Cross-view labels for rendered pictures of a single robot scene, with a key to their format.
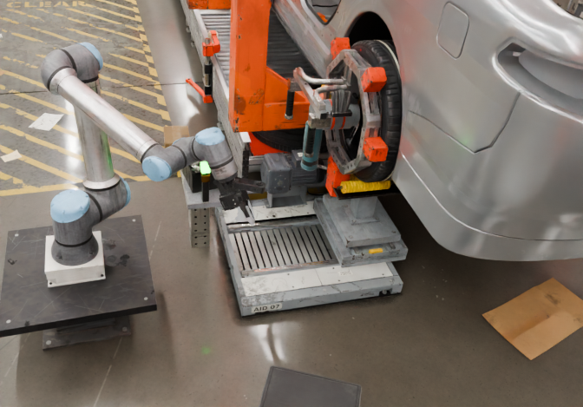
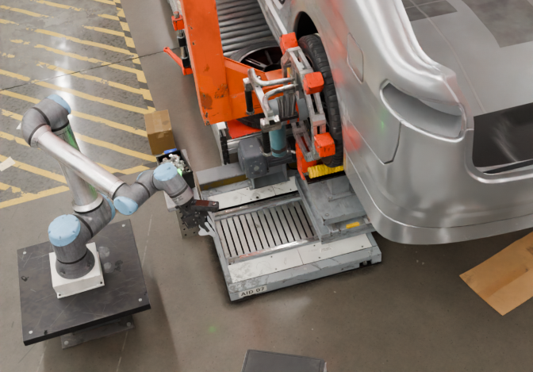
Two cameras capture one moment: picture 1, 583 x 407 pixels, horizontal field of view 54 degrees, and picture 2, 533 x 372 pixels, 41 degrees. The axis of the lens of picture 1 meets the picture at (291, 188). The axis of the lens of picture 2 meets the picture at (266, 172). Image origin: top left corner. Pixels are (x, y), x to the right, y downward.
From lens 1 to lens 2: 1.10 m
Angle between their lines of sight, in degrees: 9
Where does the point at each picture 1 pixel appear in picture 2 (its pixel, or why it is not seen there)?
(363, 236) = (339, 212)
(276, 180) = (251, 166)
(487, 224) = (407, 219)
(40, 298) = (52, 309)
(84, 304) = (90, 310)
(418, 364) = (393, 330)
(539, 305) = (519, 258)
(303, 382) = (274, 361)
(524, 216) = (432, 212)
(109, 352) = (118, 346)
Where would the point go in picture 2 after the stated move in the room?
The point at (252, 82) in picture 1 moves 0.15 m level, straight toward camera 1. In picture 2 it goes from (213, 79) to (212, 97)
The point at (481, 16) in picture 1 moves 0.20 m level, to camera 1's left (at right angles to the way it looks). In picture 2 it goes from (368, 55) to (312, 56)
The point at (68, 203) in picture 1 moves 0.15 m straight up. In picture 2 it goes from (62, 229) to (52, 206)
